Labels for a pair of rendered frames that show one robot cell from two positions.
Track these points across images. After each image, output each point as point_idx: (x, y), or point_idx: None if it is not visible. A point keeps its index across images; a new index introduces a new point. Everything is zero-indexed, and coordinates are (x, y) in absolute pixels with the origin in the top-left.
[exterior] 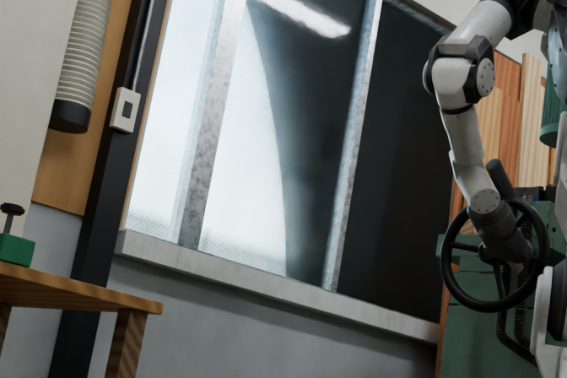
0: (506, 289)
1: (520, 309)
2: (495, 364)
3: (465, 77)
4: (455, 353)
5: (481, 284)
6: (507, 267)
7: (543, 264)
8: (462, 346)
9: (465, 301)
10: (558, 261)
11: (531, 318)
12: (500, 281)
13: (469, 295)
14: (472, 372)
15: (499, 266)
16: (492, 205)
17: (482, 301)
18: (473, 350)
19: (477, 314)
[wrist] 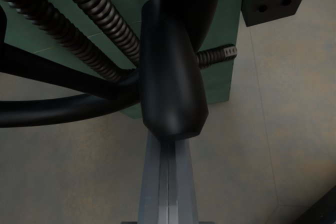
0: (66, 29)
1: (133, 50)
2: (96, 44)
3: None
4: (36, 54)
5: None
6: None
7: (215, 5)
8: (35, 45)
9: (40, 125)
10: None
11: None
12: (75, 82)
13: (29, 110)
14: (76, 57)
15: (19, 52)
16: None
17: (74, 113)
18: (54, 43)
19: (5, 7)
